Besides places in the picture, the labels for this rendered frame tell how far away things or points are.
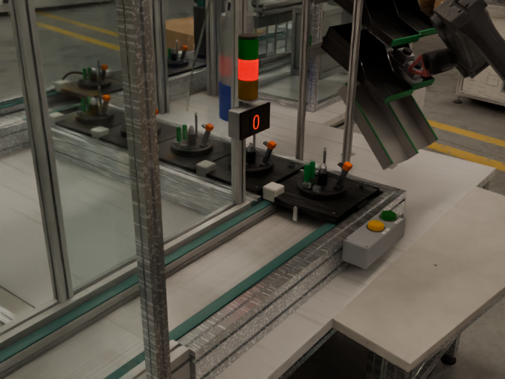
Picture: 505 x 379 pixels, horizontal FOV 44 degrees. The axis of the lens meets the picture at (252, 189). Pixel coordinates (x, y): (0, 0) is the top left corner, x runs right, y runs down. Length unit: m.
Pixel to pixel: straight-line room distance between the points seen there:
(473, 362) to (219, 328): 1.72
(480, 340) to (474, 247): 1.16
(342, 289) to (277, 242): 0.21
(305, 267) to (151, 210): 0.60
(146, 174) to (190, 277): 0.62
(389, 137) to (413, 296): 0.60
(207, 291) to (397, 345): 0.43
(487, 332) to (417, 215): 1.16
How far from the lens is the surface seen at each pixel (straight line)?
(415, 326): 1.45
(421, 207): 1.97
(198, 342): 1.20
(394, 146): 1.96
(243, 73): 1.53
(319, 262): 1.47
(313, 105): 2.75
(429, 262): 1.69
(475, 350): 2.86
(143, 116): 0.85
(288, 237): 1.62
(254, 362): 1.31
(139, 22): 0.82
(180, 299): 1.39
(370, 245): 1.53
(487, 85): 5.98
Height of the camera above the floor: 1.72
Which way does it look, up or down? 25 degrees down
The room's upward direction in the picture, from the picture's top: 1 degrees clockwise
